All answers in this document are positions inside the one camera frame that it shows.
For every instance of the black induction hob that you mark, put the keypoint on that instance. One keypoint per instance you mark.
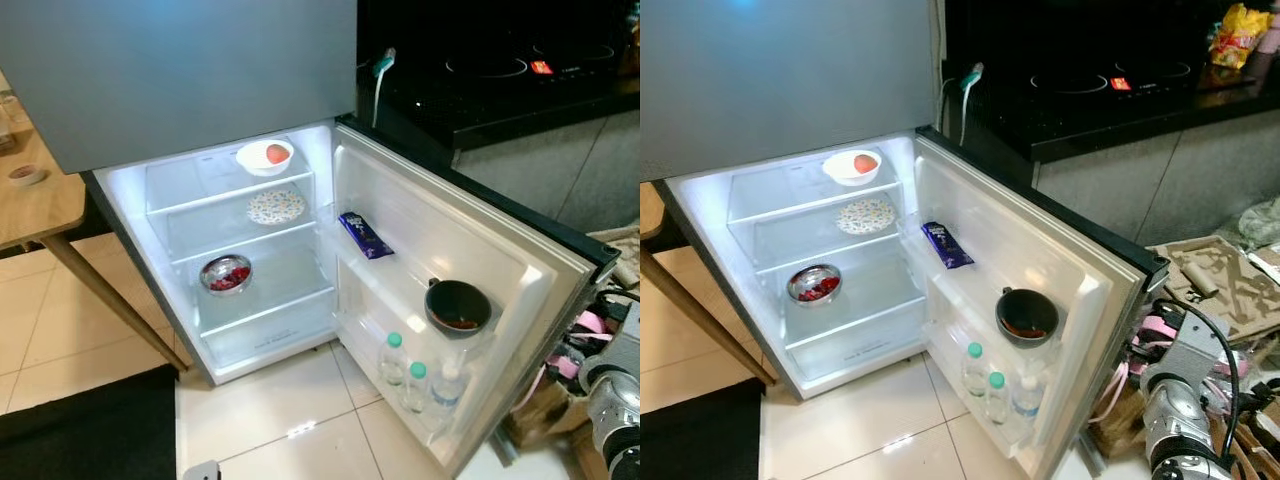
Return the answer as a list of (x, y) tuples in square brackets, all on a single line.
[(1060, 100), (480, 85)]

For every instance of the large black floor mat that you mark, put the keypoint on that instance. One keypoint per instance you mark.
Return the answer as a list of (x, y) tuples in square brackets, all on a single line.
[(700, 440), (90, 435)]

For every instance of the small clear white-cap bottle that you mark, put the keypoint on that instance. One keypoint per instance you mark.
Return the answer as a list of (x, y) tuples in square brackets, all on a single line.
[(1027, 400), (448, 390)]

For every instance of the beige tape roll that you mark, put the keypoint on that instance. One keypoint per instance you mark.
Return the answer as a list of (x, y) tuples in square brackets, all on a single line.
[(27, 183)]

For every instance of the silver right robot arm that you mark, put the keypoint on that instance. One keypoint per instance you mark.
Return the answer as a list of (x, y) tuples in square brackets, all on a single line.
[(1180, 430), (615, 420)]

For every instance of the camouflage bag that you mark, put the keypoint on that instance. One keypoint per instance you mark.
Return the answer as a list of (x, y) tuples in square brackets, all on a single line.
[(1262, 225)]

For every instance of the yellow snack bag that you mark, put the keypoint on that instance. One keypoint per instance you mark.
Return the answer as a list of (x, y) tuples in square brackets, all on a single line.
[(1240, 35)]

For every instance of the steel bowl red food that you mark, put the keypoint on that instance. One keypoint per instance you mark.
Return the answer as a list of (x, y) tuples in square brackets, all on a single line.
[(814, 285), (226, 274)]

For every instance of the white bowl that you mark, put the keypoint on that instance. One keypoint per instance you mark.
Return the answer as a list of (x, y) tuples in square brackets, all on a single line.
[(836, 172), (250, 162)]

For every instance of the grey cabinet black counter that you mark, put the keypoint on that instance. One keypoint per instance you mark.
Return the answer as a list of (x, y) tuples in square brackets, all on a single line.
[(1150, 190), (560, 170)]

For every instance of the glass fridge shelf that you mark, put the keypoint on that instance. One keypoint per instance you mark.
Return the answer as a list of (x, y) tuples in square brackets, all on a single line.
[(780, 200), (200, 190), (215, 235), (800, 245)]

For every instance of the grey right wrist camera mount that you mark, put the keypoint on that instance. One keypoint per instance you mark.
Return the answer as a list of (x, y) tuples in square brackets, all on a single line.
[(1200, 350), (622, 340)]

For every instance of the grey fridge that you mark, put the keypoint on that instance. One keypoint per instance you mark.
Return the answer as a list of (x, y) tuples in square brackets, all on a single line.
[(780, 80), (180, 70)]

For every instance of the purple chocolate bar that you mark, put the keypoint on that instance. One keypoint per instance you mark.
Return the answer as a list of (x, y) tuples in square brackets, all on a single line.
[(365, 236), (948, 245)]

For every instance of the brown moulded pulp packaging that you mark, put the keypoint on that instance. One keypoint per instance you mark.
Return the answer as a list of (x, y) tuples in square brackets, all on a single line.
[(620, 250), (1230, 285)]

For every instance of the red round fruit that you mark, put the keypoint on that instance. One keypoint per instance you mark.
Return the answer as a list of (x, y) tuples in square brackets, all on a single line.
[(277, 154), (865, 164)]

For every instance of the white-lined fridge door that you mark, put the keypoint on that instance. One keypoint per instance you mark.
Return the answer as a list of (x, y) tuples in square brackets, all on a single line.
[(470, 230), (1060, 250)]

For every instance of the grey robot foot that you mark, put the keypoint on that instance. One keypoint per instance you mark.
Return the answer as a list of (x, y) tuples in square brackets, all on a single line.
[(202, 472)]

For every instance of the patterned white plate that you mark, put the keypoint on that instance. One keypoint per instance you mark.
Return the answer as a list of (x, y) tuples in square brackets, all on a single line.
[(865, 217), (276, 208)]

